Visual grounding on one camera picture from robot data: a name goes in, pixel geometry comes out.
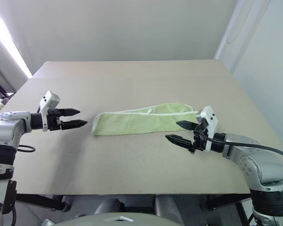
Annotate black table frame bar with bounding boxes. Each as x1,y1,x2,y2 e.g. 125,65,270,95
200,193,253,226
15,193,73,212

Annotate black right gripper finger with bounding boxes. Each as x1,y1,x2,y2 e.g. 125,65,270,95
175,120,199,131
165,134,194,152

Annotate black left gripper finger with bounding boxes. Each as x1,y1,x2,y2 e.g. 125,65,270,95
58,108,81,117
60,119,89,131

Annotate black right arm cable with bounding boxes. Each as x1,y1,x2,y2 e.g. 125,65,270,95
205,136,283,163

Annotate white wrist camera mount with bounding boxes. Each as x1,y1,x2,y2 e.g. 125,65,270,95
195,105,219,152
39,90,61,132

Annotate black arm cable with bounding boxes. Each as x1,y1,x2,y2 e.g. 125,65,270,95
14,145,36,153
205,136,283,163

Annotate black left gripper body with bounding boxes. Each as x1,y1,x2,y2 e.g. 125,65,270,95
46,108,63,132

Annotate light green towel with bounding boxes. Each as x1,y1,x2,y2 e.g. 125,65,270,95
91,101,200,137

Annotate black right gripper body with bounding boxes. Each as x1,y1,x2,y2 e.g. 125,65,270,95
188,118,210,155

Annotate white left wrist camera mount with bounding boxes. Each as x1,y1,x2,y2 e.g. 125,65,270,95
39,90,61,132

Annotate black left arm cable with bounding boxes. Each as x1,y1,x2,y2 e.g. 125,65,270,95
14,145,36,153

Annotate grey robot torso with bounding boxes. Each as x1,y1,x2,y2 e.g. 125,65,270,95
41,211,185,226

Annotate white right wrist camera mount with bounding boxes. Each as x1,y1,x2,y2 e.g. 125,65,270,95
195,105,219,152

